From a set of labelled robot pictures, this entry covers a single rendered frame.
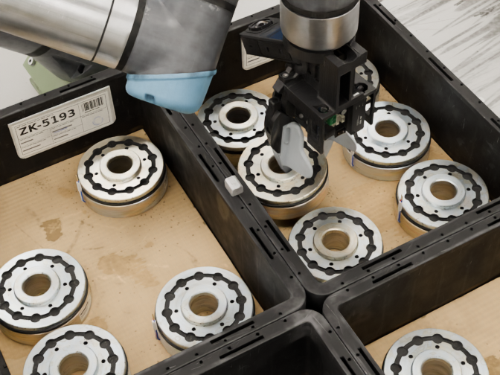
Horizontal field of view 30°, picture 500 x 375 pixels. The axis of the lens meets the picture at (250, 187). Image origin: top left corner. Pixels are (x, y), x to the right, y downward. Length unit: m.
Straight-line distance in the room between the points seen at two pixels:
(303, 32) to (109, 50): 0.18
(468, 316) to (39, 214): 0.50
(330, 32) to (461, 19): 0.69
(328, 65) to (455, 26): 0.65
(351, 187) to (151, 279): 0.26
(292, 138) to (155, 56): 0.22
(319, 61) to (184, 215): 0.28
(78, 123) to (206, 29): 0.32
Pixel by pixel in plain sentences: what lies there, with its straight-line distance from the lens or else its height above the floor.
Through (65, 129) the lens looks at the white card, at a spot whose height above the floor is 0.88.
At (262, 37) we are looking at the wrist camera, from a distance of 0.98.
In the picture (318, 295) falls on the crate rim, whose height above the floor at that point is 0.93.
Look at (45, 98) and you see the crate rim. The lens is 1.10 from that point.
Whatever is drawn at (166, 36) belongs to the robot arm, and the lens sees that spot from 0.85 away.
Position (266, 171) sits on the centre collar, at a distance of 1.04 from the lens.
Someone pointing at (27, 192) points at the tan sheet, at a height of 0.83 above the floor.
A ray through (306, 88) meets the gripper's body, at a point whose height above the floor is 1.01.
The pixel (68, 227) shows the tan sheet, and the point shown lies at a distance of 1.09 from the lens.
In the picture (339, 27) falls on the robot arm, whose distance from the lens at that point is 0.88.
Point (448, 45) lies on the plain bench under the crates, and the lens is 1.49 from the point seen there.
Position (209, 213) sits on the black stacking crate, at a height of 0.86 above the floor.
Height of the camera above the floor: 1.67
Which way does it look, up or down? 50 degrees down
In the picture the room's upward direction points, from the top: 3 degrees counter-clockwise
